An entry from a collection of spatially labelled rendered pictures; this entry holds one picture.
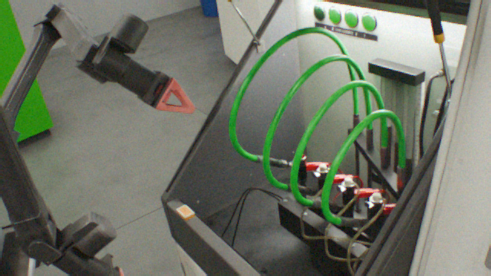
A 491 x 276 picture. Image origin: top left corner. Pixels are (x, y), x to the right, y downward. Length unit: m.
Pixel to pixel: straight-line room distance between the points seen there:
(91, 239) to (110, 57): 0.34
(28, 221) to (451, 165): 0.74
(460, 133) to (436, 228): 0.19
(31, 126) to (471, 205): 3.89
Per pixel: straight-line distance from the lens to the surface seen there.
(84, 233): 0.89
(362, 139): 1.21
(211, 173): 1.38
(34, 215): 0.85
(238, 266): 1.09
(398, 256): 0.92
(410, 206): 0.88
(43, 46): 1.33
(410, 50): 1.14
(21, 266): 1.17
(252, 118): 1.39
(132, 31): 0.89
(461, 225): 0.87
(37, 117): 4.32
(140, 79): 0.88
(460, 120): 0.83
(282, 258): 1.26
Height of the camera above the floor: 1.71
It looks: 29 degrees down
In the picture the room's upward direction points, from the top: 9 degrees counter-clockwise
